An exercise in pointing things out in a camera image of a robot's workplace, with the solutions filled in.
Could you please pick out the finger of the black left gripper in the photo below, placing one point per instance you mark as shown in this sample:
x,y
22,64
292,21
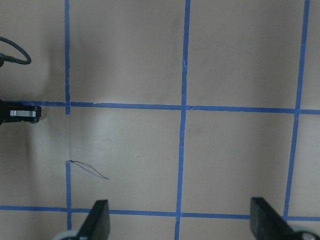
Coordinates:
x,y
12,112

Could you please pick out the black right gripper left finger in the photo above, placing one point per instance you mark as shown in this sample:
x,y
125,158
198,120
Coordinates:
x,y
97,224

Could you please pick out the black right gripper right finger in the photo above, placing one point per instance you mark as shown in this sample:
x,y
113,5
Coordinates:
x,y
266,223

